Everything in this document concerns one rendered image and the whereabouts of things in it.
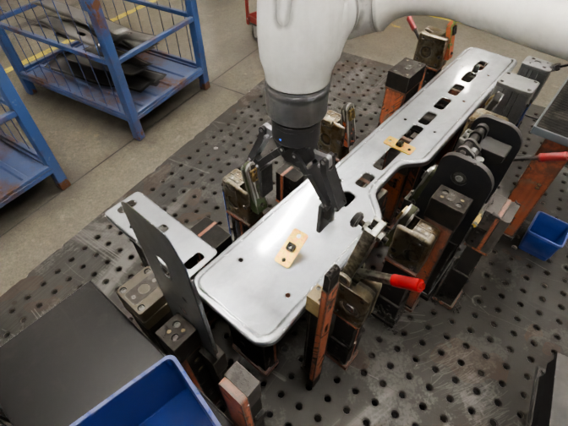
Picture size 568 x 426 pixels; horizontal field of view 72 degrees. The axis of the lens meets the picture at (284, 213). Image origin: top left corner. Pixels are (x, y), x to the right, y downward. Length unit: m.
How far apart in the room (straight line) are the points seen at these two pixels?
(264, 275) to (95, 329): 0.32
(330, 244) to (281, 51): 0.48
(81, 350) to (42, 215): 1.88
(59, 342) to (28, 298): 0.56
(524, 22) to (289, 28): 0.25
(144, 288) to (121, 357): 0.12
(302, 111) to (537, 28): 0.27
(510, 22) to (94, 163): 2.57
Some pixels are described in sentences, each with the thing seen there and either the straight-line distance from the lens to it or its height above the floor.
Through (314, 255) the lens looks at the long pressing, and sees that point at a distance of 0.84.
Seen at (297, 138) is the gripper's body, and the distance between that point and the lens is 0.57.
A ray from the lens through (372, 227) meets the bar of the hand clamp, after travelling 0.63.
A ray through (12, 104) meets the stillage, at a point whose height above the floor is 0.60.
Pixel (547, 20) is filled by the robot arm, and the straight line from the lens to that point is 0.50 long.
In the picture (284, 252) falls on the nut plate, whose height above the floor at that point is 1.01.
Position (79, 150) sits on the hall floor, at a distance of 2.98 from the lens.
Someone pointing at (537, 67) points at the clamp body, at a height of 1.06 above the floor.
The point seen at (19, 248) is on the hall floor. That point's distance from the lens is 2.51.
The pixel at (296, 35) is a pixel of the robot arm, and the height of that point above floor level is 1.49.
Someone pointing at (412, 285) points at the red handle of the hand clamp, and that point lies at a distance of 0.66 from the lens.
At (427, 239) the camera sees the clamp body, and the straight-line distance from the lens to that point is 0.83.
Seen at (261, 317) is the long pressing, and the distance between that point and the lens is 0.77.
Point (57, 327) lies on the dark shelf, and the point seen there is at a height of 1.03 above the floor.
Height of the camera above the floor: 1.69
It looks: 49 degrees down
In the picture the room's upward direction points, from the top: straight up
